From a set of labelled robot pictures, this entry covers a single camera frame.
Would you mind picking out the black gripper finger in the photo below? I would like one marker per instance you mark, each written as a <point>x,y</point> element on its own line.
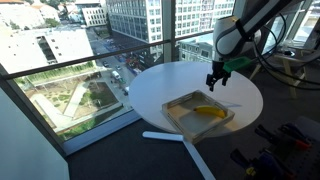
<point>211,81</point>
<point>226,78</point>

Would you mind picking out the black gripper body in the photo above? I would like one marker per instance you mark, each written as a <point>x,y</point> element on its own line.
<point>220,69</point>

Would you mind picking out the yellow banana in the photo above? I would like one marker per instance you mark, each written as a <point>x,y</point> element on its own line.
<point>210,110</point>

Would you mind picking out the light wooden tray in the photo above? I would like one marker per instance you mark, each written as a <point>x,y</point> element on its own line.
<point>190,121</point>

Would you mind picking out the light wooden chair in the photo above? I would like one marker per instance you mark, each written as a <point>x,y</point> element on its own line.
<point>293,60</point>

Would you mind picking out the white table base legs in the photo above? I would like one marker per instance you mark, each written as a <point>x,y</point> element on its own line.
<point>196,156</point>

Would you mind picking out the parked white car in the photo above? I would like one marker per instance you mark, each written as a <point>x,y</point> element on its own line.
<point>125,90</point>

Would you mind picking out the black orange bar clamp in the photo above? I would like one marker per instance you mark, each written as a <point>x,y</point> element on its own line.
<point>298,138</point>

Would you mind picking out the black blue clamp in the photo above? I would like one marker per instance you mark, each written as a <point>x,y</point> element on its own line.
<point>263,165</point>

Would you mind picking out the parked white van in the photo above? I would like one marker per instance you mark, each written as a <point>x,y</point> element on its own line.
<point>115,75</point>

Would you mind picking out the black perforated board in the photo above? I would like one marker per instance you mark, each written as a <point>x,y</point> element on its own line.
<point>306,160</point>

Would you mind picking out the white flat-roof building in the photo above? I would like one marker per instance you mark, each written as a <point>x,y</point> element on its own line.
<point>66,43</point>

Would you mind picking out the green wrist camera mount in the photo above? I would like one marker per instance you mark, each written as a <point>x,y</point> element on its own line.
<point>236,64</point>

